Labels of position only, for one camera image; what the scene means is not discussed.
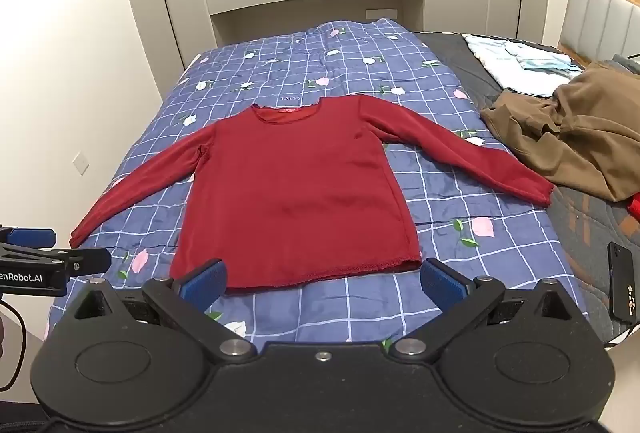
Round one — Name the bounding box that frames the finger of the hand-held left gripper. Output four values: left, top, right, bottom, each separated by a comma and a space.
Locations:
30, 247, 113, 276
0, 225, 57, 260

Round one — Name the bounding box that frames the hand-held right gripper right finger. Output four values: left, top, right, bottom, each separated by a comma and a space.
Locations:
389, 257, 587, 363

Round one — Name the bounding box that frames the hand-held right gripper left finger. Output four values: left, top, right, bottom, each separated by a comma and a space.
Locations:
65, 257, 257, 365

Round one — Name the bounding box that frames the red long-sleeved sweater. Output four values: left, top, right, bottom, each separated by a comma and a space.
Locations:
69, 93, 557, 297

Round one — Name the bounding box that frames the black smartphone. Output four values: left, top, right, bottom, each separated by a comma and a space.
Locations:
607, 240, 640, 327

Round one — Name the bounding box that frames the brown garment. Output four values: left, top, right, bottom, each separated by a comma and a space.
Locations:
479, 60, 640, 204

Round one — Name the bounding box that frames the white and light-blue cloth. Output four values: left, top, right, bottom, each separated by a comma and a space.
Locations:
462, 33, 587, 97

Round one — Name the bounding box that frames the blue checked floral quilt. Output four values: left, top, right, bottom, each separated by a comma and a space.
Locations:
42, 17, 585, 355

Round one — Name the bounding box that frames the grey cloth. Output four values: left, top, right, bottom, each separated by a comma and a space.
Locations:
610, 53, 640, 75

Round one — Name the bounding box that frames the grey padded wooden headboard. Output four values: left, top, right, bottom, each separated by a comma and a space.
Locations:
557, 0, 640, 70

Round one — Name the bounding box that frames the black cable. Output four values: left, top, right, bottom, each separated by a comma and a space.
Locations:
0, 295, 27, 392

